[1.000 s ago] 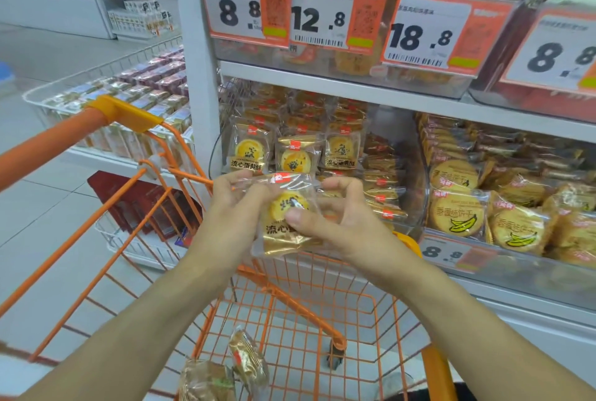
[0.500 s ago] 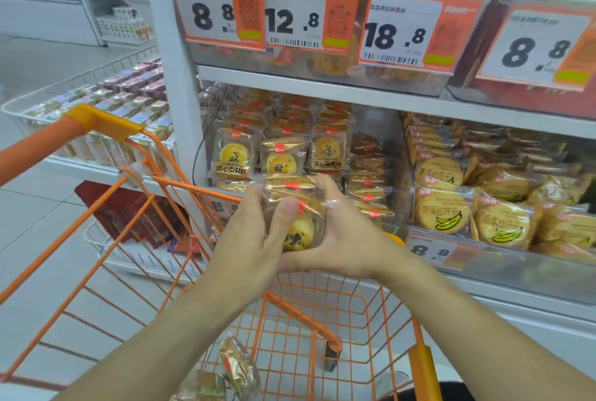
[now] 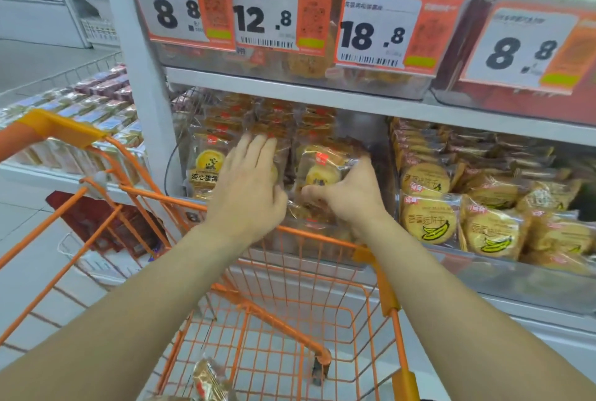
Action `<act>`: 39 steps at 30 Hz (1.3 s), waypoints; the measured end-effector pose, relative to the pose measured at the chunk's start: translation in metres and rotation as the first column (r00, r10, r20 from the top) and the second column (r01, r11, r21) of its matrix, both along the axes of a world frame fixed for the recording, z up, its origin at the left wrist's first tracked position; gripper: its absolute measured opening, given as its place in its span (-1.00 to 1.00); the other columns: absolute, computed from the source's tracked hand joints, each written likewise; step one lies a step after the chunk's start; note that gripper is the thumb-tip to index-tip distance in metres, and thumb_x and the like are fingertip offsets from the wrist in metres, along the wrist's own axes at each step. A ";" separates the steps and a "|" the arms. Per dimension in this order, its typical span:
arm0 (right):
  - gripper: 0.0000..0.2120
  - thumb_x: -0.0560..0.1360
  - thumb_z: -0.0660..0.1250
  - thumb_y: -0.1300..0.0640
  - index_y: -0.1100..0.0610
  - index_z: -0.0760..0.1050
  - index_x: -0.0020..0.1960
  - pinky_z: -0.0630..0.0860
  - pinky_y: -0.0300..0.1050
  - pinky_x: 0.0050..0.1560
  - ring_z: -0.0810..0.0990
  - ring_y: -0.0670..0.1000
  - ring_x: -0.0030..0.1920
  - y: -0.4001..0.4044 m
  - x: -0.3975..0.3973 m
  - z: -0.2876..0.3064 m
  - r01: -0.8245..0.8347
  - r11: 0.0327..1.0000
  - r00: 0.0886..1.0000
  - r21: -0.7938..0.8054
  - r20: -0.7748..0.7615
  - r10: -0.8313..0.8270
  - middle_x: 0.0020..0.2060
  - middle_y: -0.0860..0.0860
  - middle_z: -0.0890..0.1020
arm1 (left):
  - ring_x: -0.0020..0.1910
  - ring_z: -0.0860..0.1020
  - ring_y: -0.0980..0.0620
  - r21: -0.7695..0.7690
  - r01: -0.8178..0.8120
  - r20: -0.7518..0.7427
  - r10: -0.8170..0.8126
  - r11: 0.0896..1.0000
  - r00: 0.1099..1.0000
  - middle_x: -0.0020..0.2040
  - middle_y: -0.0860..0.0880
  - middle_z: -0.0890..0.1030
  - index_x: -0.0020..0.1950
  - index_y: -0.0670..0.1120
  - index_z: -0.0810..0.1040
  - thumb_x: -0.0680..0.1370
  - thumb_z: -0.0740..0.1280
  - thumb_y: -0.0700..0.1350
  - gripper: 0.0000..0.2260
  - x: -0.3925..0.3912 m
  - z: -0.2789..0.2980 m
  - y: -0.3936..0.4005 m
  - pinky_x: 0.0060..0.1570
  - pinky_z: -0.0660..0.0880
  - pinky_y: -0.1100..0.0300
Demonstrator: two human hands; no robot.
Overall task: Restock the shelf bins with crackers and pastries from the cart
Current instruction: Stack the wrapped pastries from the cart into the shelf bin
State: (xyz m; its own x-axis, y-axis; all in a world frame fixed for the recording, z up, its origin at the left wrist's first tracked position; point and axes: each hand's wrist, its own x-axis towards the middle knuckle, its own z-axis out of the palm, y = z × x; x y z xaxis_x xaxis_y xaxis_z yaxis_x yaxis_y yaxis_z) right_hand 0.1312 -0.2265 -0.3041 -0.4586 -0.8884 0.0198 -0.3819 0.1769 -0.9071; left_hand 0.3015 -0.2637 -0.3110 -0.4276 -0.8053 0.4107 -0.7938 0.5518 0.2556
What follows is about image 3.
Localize person's left hand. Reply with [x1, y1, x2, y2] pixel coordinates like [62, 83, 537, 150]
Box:
[204, 133, 289, 246]

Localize person's right hand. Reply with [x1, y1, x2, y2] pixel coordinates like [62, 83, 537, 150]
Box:
[300, 156, 390, 238]

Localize rows of egg yolk packets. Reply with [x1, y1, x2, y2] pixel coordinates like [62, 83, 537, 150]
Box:
[186, 93, 373, 229]

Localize white metal store shelf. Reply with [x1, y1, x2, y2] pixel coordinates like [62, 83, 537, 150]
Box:
[97, 0, 596, 369]

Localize orange shopping cart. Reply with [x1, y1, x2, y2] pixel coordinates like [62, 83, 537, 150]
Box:
[0, 109, 420, 401]

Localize person's left forearm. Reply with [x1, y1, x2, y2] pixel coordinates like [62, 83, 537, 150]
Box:
[0, 223, 261, 401]

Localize person's right forearm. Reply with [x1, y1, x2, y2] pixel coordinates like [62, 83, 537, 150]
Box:
[358, 214, 596, 401]

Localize red carton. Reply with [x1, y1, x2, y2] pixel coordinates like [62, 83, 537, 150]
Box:
[449, 0, 596, 125]

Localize group of banana biscuit packets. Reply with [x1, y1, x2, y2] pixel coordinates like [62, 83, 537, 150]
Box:
[391, 117, 596, 276]

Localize red box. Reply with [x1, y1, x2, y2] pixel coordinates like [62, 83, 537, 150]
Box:
[45, 191, 168, 257]

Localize group of silver boxed cakes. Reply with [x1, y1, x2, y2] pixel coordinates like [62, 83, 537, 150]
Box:
[0, 64, 148, 182]

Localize white store cabinet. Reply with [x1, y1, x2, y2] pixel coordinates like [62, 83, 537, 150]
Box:
[0, 0, 92, 48]

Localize white wire rack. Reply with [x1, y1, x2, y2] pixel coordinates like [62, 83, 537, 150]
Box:
[0, 51, 150, 187]

